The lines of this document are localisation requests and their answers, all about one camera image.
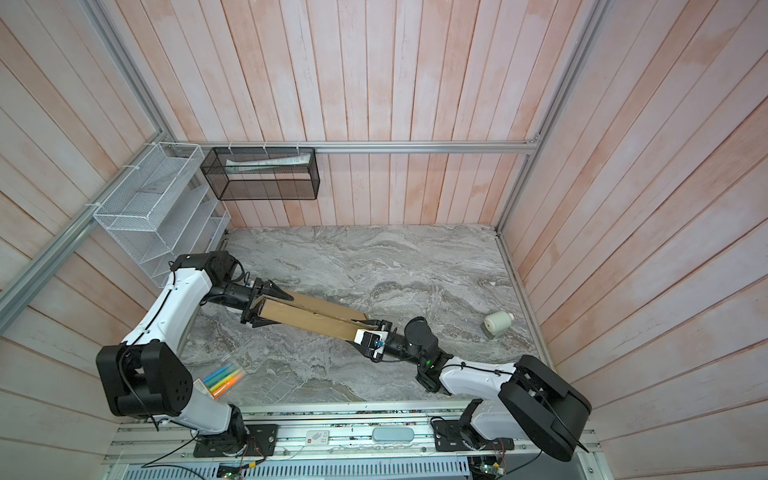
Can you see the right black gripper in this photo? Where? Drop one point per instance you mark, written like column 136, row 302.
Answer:
column 378, row 323

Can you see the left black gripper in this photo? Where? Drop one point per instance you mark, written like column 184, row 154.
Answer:
column 270, row 289

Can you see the brown cardboard box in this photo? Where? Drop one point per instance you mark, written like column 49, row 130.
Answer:
column 311, row 314

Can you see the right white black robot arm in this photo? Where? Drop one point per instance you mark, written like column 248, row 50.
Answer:
column 550, row 411

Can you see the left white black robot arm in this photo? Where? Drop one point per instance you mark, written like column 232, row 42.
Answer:
column 143, row 377

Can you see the small white label box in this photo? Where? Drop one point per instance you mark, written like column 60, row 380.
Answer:
column 317, row 437

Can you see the pack of coloured markers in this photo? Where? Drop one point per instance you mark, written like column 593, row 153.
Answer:
column 220, row 380

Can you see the paper sheet in black basket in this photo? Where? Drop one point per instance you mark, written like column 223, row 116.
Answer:
column 264, row 165

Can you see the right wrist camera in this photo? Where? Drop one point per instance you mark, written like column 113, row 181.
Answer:
column 371, row 343

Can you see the grey oval device on rail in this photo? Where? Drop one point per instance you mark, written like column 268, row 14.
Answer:
column 392, row 434

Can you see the aluminium mounting rail frame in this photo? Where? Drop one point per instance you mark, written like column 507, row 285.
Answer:
column 419, row 443

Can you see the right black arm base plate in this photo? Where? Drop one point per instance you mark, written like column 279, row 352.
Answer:
column 455, row 436

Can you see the black wire mesh basket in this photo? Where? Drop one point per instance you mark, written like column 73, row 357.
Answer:
column 257, row 187

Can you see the white wire mesh shelf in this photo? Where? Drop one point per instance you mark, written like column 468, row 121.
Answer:
column 160, row 210

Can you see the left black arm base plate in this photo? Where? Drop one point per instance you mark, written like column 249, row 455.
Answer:
column 240, row 441

